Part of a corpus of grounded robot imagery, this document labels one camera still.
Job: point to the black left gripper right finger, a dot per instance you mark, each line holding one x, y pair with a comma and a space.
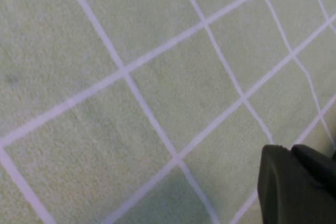
317, 165

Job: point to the green white-grid tablecloth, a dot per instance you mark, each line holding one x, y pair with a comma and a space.
147, 82

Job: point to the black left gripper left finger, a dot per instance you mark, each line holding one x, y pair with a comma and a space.
283, 195

